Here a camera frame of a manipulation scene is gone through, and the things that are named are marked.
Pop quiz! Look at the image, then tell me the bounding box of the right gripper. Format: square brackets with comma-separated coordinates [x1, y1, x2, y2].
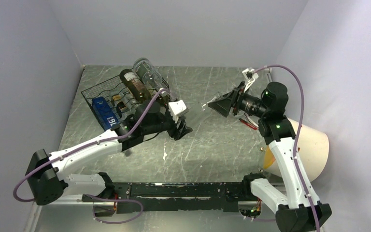
[208, 81, 269, 118]

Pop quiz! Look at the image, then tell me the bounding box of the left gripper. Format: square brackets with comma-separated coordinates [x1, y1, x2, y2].
[143, 109, 192, 139]

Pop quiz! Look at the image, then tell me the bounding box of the tall dark wine bottle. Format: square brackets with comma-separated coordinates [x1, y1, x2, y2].
[119, 69, 157, 103]

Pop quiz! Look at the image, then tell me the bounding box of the square black-capped liquor bottle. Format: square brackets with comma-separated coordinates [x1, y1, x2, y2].
[111, 94, 128, 119]

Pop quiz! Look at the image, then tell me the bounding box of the clear round silver-capped bottle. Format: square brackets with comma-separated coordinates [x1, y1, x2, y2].
[133, 58, 169, 91]

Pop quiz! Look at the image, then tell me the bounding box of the blue liquid glass bottle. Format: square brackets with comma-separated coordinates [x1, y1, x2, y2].
[92, 97, 119, 130]

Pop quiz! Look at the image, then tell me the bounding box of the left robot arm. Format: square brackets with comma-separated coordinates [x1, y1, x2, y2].
[25, 100, 192, 205]

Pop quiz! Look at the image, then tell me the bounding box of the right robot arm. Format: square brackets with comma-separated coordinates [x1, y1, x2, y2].
[207, 82, 332, 232]

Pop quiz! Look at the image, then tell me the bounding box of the clear bottle red label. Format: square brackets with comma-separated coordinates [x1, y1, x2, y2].
[239, 117, 259, 130]

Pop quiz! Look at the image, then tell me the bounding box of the cream drum orange lid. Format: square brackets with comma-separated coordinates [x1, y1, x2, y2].
[262, 124, 329, 182]

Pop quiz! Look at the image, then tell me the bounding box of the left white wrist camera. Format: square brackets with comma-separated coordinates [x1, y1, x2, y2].
[168, 100, 189, 123]

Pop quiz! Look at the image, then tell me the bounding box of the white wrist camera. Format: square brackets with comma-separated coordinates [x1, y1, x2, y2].
[242, 67, 259, 93]
[168, 100, 189, 123]

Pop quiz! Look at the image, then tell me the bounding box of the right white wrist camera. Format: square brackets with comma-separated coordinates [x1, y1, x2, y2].
[242, 67, 259, 93]

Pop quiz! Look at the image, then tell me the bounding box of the black wire wine rack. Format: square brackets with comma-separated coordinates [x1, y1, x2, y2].
[81, 69, 169, 130]

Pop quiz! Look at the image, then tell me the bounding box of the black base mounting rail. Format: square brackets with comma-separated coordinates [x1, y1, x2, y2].
[82, 182, 272, 215]

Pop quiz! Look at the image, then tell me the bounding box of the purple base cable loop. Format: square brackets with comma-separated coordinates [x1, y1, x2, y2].
[86, 193, 144, 225]

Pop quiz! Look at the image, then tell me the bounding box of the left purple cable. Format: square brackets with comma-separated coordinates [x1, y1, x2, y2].
[13, 88, 170, 203]

